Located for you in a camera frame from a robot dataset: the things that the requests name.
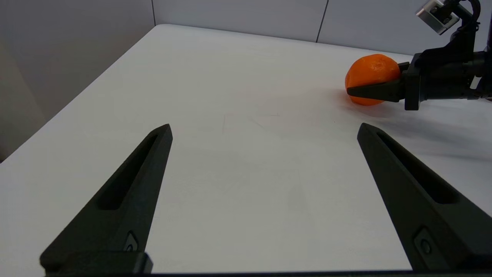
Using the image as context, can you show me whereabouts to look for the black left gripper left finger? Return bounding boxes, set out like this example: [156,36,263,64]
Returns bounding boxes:
[40,123,173,272]

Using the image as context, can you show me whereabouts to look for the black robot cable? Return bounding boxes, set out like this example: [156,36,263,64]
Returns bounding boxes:
[448,0,482,54]

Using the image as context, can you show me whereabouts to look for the orange fruit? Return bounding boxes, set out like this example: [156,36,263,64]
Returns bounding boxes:
[345,54,401,106]

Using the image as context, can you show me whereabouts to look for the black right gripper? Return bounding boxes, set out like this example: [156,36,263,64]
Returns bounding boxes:
[347,48,479,111]

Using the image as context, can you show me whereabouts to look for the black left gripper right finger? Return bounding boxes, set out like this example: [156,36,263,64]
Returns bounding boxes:
[357,123,492,271]

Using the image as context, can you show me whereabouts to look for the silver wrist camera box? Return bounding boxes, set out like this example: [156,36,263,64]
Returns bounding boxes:
[416,0,460,35]

